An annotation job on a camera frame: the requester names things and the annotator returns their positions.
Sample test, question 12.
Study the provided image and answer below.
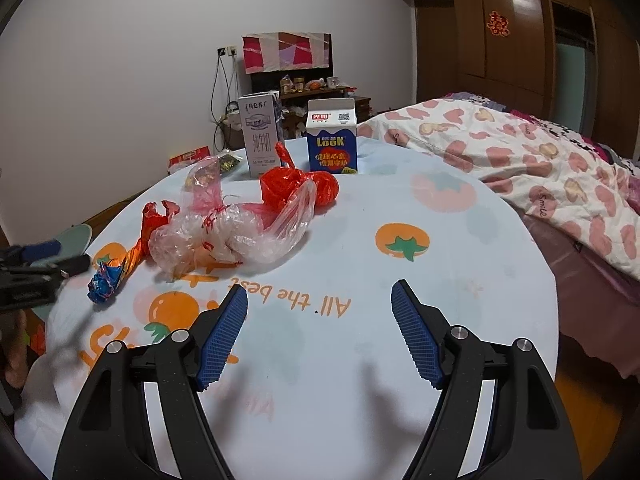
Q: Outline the light blue round basin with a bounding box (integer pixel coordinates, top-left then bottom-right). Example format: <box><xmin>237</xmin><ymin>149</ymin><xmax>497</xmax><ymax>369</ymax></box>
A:
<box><xmin>29</xmin><ymin>223</ymin><xmax>94</xmax><ymax>321</ymax></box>

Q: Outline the blue white milk carton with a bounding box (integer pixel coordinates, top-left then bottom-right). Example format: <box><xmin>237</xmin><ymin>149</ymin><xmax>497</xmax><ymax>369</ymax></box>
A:
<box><xmin>306</xmin><ymin>98</ymin><xmax>358</xmax><ymax>174</ymax></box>

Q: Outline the wall power socket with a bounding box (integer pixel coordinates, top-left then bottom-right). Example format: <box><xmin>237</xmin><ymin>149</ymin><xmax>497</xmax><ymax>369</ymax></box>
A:
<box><xmin>217</xmin><ymin>46</ymin><xmax>238</xmax><ymax>60</ymax></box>

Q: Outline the small dark snack packet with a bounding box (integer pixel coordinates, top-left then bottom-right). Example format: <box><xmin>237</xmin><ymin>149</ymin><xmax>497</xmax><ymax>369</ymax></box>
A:
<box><xmin>216</xmin><ymin>153</ymin><xmax>243</xmax><ymax>176</ymax></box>

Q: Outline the brown wooden wardrobe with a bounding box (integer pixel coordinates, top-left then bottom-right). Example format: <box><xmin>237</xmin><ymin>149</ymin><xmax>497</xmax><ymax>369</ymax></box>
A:
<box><xmin>409</xmin><ymin>0</ymin><xmax>639</xmax><ymax>156</ymax></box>

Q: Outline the red cardboard box on floor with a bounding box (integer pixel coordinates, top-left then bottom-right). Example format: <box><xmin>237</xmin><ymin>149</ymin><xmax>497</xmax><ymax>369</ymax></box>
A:
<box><xmin>167</xmin><ymin>146</ymin><xmax>210</xmax><ymax>174</ymax></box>

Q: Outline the red plastic bag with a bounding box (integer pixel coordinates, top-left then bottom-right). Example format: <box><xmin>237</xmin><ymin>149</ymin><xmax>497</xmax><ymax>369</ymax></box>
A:
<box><xmin>259</xmin><ymin>142</ymin><xmax>340</xmax><ymax>212</ymax></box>

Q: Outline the orange blue snack wrapper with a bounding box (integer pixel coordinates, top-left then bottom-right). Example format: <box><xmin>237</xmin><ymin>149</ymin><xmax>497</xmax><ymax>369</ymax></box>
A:
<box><xmin>88</xmin><ymin>200</ymin><xmax>180</xmax><ymax>304</ymax></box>

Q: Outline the white fruit-print tablecloth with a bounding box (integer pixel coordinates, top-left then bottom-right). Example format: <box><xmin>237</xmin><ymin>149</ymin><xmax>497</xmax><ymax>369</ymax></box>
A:
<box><xmin>15</xmin><ymin>139</ymin><xmax>558</xmax><ymax>479</ymax></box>

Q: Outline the red double-happiness decal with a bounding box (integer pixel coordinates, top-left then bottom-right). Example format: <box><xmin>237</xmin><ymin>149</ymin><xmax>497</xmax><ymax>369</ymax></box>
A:
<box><xmin>486</xmin><ymin>10</ymin><xmax>511</xmax><ymax>38</ymax></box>

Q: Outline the bed with mauve skirt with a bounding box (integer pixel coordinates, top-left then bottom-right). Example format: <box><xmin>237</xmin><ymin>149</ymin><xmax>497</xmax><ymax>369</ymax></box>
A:
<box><xmin>445</xmin><ymin>92</ymin><xmax>639</xmax><ymax>377</ymax></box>

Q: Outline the clear plastic bag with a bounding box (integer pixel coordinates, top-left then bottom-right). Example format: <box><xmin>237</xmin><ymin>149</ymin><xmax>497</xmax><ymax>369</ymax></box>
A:
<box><xmin>149</xmin><ymin>157</ymin><xmax>317</xmax><ymax>278</ymax></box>

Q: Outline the tall grey white carton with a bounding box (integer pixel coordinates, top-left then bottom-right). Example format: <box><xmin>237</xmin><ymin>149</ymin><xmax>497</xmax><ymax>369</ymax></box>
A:
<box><xmin>239</xmin><ymin>90</ymin><xmax>283</xmax><ymax>179</ymax></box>

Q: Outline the heart-print white quilt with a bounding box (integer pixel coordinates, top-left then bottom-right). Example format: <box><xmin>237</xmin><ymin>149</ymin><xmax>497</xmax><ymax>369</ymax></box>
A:
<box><xmin>357</xmin><ymin>96</ymin><xmax>639</xmax><ymax>278</ymax></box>

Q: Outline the television with pink cover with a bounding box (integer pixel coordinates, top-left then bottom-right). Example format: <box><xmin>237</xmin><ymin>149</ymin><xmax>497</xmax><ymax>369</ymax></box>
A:
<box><xmin>242</xmin><ymin>32</ymin><xmax>334</xmax><ymax>92</ymax></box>

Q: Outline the wooden tv cabinet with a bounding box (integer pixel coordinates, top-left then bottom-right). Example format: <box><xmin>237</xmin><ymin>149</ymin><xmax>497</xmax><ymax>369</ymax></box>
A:
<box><xmin>215</xmin><ymin>86</ymin><xmax>372</xmax><ymax>150</ymax></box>

